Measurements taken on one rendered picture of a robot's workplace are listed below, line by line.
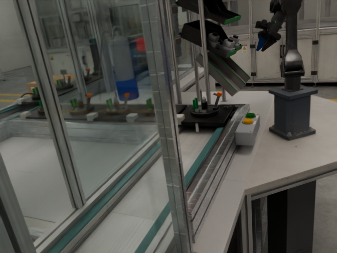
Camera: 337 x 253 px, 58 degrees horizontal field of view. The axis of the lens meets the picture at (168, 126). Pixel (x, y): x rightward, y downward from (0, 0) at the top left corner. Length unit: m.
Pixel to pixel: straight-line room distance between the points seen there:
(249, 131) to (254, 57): 4.25
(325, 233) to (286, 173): 1.16
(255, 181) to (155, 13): 0.75
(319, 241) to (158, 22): 1.91
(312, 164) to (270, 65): 4.29
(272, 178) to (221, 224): 0.30
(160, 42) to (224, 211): 0.61
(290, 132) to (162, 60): 0.98
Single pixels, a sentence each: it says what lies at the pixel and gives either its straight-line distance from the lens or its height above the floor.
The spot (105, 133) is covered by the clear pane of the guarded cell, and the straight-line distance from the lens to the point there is 0.41.
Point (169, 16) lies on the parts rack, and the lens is 1.64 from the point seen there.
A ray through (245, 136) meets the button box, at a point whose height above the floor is 0.94.
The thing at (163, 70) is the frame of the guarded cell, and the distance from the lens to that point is 0.53.
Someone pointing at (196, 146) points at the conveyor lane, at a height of 0.92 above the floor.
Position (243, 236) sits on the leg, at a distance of 1.21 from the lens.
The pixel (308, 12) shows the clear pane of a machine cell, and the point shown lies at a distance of 5.28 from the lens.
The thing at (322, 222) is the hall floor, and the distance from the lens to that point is 2.38.
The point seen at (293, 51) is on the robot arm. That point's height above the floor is 1.22.
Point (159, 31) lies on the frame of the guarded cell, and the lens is 0.53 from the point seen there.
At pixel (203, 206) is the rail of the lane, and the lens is 0.91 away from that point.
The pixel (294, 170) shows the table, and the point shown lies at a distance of 1.19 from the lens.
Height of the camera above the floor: 1.45
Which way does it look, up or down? 21 degrees down
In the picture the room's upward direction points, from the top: 8 degrees counter-clockwise
